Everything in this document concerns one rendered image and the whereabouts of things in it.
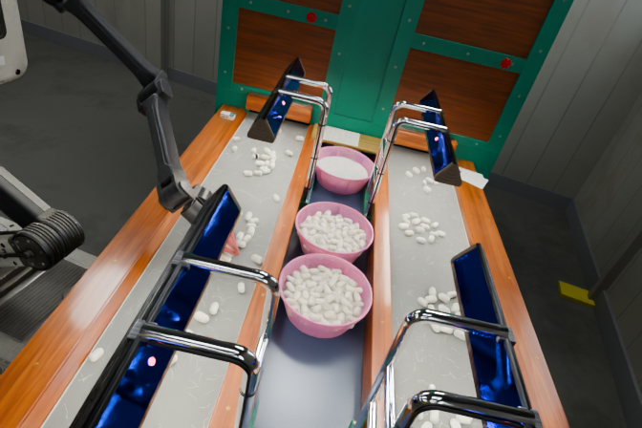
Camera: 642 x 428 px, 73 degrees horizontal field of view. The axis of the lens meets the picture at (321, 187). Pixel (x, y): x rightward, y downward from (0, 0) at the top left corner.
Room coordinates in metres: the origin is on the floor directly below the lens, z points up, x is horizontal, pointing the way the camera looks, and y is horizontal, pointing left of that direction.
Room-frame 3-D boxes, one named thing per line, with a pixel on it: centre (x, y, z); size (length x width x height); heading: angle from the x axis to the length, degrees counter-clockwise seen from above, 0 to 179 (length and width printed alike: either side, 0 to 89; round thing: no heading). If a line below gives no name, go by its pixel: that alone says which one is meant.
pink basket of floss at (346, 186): (1.60, -0.07, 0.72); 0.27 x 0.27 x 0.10
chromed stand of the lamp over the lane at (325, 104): (1.42, 0.13, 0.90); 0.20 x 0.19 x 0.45; 1
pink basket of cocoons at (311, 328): (0.88, -0.08, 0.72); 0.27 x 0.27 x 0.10
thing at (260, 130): (1.43, 0.21, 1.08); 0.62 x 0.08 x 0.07; 1
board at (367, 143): (1.82, -0.07, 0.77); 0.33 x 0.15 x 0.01; 91
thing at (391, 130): (1.43, -0.27, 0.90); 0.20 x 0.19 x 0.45; 1
